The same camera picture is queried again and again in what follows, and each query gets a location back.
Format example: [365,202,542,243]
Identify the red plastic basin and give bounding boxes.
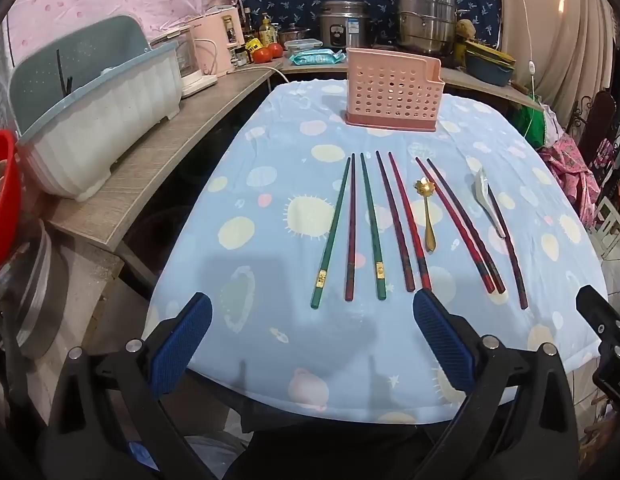
[0,130,21,273]

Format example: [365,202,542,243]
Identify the pink perforated utensil basket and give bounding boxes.
[345,47,445,133]

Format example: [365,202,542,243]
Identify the plastic dish storage box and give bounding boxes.
[8,15,183,203]

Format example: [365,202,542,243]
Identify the green bag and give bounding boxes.
[537,105,556,148]

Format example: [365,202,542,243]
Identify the steel rice cooker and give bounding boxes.
[318,0,369,51]

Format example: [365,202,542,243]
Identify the blue wet wipes packet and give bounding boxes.
[290,49,343,66]

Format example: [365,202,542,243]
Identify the black iron chair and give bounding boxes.
[572,92,618,161]

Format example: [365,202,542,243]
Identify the white stool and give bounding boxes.
[587,195,620,261]

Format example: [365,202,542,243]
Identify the dark round pan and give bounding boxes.
[0,220,70,361]

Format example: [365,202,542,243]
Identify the pink electric kettle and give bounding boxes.
[192,6,241,77]

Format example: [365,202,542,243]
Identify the pink patterned cloth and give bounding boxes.
[537,137,601,216]

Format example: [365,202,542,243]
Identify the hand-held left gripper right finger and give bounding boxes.
[414,290,591,480]

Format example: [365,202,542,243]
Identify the dark red chopstick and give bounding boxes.
[375,150,416,293]
[487,185,529,310]
[344,153,357,303]
[427,158,507,294]

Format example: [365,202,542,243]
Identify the white ceramic spoon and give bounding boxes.
[474,167,508,238]

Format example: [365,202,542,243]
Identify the green chopstick with gold band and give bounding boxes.
[310,156,351,309]
[360,153,388,302]

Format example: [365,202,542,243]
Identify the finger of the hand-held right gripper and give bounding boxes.
[576,285,620,356]

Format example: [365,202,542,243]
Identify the yellow sauce bottle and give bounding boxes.
[259,12,278,47]

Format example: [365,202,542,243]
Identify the blue basin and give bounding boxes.
[465,57,513,87]

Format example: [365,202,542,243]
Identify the white cable with switch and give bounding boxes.
[510,0,541,138]

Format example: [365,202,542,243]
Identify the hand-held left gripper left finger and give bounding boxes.
[40,292,213,480]

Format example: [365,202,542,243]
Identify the steel steamer pot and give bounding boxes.
[395,0,458,56]

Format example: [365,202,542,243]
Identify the beige curtain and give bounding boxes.
[495,0,620,111]

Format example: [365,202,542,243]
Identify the gold flower spoon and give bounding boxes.
[414,179,437,253]

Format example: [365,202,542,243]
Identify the blue printed tablecloth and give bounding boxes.
[144,82,606,423]

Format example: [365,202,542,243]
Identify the yellow basin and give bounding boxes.
[465,41,516,63]

